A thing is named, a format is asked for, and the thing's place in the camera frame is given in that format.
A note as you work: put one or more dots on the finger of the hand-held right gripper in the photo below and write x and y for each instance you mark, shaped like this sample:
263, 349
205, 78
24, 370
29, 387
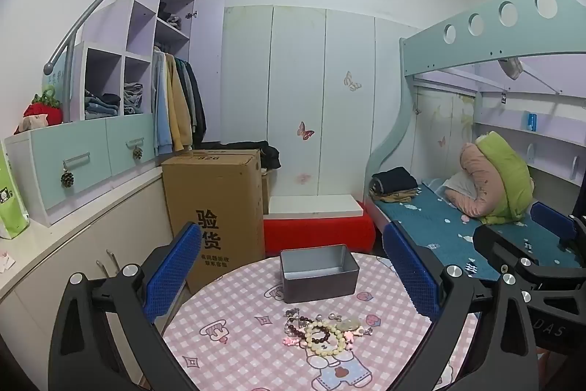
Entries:
494, 242
554, 220

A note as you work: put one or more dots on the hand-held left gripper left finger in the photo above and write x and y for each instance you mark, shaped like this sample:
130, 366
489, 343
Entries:
176, 269

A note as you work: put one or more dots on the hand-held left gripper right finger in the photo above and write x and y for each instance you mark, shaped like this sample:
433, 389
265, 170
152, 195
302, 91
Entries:
409, 276

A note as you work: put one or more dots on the pale green pendant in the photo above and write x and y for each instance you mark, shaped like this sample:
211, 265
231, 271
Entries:
349, 324

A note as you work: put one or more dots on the pink flower charm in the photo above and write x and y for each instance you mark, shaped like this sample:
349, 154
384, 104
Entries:
352, 336

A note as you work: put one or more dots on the small crystal earring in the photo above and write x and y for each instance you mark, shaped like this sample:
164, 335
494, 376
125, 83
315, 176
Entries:
334, 316

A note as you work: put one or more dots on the grey metal tin box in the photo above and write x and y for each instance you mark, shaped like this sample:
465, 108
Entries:
320, 285

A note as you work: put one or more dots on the silver pearl earring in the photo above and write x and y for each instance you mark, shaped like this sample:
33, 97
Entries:
293, 312

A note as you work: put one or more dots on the small pink charm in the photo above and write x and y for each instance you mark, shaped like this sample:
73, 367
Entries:
291, 342

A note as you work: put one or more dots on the blue printed bedsheet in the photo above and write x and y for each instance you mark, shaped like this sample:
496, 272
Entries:
439, 217

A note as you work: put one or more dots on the green quilt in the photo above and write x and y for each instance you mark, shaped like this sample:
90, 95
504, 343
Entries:
508, 171

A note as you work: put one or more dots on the white pillow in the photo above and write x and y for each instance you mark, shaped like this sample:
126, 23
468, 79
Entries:
458, 185

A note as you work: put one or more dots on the pink quilt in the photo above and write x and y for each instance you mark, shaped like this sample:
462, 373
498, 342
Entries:
476, 171

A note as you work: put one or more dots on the large cardboard box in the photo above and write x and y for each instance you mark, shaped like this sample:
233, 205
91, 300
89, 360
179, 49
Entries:
210, 198

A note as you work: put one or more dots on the tan folded clothes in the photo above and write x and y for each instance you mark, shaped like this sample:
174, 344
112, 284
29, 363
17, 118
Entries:
398, 197

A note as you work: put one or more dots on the pink checkered tablecloth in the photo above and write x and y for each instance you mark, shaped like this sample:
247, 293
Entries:
238, 327

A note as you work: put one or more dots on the dark folded clothes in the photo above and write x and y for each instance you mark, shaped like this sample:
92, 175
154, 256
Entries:
393, 179

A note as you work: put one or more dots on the small blue box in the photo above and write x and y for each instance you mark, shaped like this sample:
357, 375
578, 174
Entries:
531, 120

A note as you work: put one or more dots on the red storage bench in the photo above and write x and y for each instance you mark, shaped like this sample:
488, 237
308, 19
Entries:
316, 235

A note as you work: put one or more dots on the long white cabinet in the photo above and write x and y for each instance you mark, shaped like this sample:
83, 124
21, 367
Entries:
68, 244

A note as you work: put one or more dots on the white board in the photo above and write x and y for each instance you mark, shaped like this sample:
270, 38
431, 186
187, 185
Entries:
313, 205

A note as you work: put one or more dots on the pinecone ornament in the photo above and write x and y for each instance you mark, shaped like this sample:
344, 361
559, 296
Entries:
67, 179
138, 153

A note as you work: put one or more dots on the narrow mint green drawer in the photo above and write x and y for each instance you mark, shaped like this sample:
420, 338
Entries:
126, 148

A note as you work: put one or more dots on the faint pink butterfly sticker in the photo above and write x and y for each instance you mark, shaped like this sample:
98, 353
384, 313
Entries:
303, 178

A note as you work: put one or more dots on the black clothing pile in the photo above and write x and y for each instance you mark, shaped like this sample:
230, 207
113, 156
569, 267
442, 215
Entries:
270, 155

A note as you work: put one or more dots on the wide mint green drawer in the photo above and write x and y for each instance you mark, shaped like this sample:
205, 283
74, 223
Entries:
55, 171

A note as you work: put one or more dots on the grey clip lamp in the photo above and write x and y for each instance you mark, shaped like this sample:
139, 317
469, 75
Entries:
510, 68

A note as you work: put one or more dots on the tan hanging jacket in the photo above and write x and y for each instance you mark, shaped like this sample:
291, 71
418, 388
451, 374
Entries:
177, 107

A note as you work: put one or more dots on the light blue hanging shirt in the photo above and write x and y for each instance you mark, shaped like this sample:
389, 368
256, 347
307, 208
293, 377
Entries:
160, 107

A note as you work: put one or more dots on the dark hanging jackets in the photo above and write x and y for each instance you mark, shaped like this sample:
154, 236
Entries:
194, 102

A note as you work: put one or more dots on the folded light jeans stack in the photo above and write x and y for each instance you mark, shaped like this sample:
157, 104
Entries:
132, 98

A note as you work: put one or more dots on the folded blue jeans stack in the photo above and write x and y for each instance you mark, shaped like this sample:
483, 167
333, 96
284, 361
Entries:
100, 107

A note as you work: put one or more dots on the green paper bag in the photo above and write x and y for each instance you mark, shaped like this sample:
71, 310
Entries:
11, 198

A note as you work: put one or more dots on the lilac wardrobe door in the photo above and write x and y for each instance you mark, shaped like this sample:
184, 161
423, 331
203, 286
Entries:
206, 70

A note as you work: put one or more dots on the pale butterfly sticker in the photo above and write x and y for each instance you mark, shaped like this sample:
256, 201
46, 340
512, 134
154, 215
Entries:
352, 81

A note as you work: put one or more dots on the mint green bunk bed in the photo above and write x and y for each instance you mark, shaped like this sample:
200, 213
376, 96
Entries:
458, 40

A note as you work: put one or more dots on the red strawberry plush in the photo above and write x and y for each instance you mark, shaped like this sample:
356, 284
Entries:
43, 114

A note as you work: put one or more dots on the white wardrobe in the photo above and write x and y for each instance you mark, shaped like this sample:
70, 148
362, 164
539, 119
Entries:
297, 88

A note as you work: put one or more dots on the lilac cube shelf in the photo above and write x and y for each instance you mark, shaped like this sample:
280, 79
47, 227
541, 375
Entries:
142, 24

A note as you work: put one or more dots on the grey folded shelf clothes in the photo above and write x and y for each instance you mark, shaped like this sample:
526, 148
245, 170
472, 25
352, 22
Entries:
171, 20

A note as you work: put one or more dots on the grey metal handrail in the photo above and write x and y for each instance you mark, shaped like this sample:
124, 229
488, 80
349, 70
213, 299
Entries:
91, 8

